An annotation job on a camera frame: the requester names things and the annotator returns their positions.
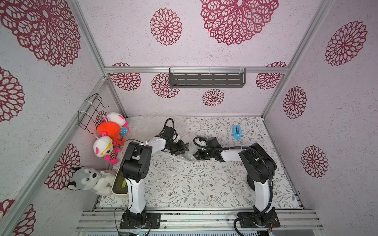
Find white plush doll yellow glasses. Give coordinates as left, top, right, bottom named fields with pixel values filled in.
left=93, top=136, right=120, bottom=165

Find white pink plush toy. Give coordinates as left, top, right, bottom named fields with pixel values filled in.
left=103, top=112, right=130, bottom=135

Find black plate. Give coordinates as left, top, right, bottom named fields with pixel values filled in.
left=247, top=175, right=255, bottom=191

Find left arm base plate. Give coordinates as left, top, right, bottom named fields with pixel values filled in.
left=120, top=210, right=161, bottom=229

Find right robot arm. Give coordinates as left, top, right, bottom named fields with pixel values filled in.
left=193, top=137, right=277, bottom=236

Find grey metal wall shelf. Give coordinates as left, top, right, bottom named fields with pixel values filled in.
left=168, top=68, right=246, bottom=89

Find blue tape dispenser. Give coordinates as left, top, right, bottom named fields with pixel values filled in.
left=233, top=125, right=242, bottom=139

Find grey husky plush toy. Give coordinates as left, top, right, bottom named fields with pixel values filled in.
left=67, top=166, right=116, bottom=196

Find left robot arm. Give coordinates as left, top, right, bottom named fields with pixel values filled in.
left=118, top=118, right=189, bottom=215

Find red orange plush toy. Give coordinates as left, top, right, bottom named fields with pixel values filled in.
left=96, top=122, right=126, bottom=147

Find black wire wall basket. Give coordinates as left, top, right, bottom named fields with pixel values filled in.
left=77, top=93, right=109, bottom=135

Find floral table mat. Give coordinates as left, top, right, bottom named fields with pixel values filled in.
left=98, top=115, right=302, bottom=209

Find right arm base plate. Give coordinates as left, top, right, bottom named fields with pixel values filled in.
left=237, top=207, right=281, bottom=228

